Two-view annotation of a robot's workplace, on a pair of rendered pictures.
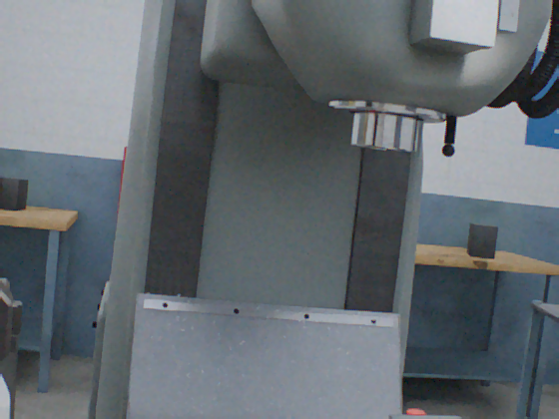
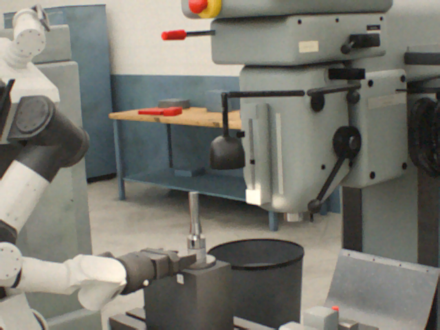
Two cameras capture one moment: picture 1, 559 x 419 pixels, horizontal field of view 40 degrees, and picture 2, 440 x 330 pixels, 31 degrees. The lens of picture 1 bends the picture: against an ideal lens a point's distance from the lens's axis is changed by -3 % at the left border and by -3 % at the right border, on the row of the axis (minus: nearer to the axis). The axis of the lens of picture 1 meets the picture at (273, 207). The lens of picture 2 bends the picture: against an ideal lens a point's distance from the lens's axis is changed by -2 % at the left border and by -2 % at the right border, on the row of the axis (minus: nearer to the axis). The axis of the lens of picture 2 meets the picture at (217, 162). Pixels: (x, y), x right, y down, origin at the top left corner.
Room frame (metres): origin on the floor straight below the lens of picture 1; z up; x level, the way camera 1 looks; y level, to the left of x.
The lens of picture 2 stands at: (-0.53, -1.44, 1.72)
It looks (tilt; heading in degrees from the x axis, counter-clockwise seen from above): 10 degrees down; 57
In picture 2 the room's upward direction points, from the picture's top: 3 degrees counter-clockwise
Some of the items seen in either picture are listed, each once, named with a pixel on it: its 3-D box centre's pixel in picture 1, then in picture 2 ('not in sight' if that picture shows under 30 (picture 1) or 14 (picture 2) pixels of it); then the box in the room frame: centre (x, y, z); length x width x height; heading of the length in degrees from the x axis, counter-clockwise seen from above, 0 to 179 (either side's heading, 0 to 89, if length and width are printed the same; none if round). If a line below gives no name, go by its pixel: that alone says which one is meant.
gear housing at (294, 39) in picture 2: not in sight; (300, 37); (0.61, -0.07, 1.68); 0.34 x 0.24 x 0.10; 10
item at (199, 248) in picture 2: not in sight; (196, 249); (0.49, 0.22, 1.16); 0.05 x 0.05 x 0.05
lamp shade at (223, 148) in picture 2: not in sight; (226, 150); (0.35, -0.14, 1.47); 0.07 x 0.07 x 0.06
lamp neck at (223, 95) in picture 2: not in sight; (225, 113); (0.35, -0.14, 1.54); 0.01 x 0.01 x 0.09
